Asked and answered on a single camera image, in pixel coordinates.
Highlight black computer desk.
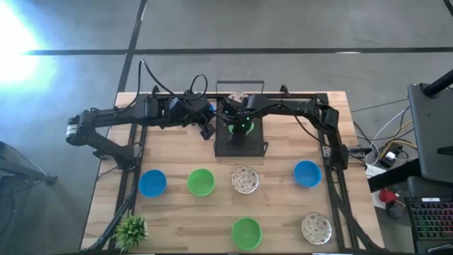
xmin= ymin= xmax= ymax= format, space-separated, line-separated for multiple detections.
xmin=367 ymin=166 xmax=453 ymax=255

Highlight green plastic mini bowl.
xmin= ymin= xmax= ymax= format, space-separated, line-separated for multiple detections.
xmin=227 ymin=120 xmax=255 ymax=136
xmin=231 ymin=217 xmax=263 ymax=251
xmin=187 ymin=168 xmax=216 ymax=198

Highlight backlit computer keyboard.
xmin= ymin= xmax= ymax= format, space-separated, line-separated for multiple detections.
xmin=406 ymin=197 xmax=453 ymax=242

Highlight black pole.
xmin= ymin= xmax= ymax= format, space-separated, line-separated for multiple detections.
xmin=423 ymin=69 xmax=453 ymax=98

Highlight black mesh wire rack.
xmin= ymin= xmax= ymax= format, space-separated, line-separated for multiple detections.
xmin=213 ymin=80 xmax=269 ymax=158

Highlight small red item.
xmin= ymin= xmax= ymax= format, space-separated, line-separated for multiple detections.
xmin=378 ymin=188 xmax=399 ymax=203

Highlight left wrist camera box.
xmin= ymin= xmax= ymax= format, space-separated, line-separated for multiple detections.
xmin=199 ymin=122 xmax=217 ymax=141

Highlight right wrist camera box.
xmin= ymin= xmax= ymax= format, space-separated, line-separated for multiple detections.
xmin=222 ymin=101 xmax=239 ymax=120

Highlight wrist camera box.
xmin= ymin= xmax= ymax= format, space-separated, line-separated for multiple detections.
xmin=222 ymin=101 xmax=239 ymax=120
xmin=199 ymin=122 xmax=217 ymax=141

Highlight small black device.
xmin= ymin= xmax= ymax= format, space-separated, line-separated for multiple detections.
xmin=348 ymin=146 xmax=373 ymax=158

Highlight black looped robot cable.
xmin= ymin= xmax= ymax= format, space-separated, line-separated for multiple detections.
xmin=189 ymin=73 xmax=209 ymax=103

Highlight black stand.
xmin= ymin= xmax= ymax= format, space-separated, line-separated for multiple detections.
xmin=0 ymin=140 xmax=58 ymax=255

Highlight small green artificial plant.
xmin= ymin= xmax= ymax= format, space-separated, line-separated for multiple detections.
xmin=112 ymin=211 xmax=149 ymax=254

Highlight black power adapter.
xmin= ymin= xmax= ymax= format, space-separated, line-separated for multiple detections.
xmin=377 ymin=144 xmax=403 ymax=168

